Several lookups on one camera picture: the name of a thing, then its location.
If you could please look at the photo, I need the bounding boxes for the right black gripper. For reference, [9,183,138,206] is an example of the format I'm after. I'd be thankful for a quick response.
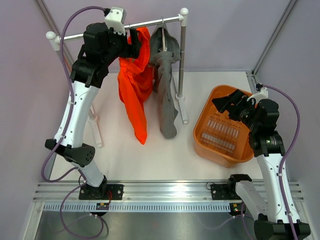
[212,89,260,132]

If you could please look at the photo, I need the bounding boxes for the white slotted cable duct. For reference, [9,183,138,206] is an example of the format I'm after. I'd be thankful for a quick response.
[43,202,231,213]

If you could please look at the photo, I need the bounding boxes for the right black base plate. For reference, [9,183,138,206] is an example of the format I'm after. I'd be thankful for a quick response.
[210,183,241,201]

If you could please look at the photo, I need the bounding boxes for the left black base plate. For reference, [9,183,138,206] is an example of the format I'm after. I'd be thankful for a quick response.
[78,184,124,201]

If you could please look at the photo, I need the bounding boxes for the clothes rack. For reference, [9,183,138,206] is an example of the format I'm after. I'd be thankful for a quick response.
[45,7,190,148]

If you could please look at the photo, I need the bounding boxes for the aluminium rail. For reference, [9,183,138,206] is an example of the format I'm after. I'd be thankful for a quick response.
[32,181,305,203]

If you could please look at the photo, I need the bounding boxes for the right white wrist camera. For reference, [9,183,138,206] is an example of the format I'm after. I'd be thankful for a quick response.
[247,83,269,105]

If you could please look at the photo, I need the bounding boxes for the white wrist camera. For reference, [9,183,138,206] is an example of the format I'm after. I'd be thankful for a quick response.
[104,6,127,36]
[247,83,269,105]

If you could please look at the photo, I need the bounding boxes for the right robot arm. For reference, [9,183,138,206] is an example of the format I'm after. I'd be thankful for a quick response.
[212,89,311,240]

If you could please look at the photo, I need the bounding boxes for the orange shorts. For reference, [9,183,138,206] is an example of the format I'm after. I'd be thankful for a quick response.
[117,27,154,145]

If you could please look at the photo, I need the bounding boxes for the white clothes hanger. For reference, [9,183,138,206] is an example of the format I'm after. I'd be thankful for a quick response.
[161,18,167,52]

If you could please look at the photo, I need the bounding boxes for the grey shorts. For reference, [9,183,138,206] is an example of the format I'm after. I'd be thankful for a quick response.
[149,24,181,139]

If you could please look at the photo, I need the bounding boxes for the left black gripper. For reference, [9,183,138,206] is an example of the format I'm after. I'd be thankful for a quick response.
[101,23,141,66]

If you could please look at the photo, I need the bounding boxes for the orange plastic basket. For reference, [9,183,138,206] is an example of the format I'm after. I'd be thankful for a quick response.
[193,85,254,168]

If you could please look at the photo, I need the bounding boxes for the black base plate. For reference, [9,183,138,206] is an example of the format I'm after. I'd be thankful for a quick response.
[78,184,124,201]
[210,183,241,201]

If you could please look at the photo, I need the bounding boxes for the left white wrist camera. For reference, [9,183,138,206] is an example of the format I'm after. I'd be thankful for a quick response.
[104,6,127,36]

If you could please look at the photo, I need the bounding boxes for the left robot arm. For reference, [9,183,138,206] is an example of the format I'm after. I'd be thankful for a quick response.
[45,23,142,200]

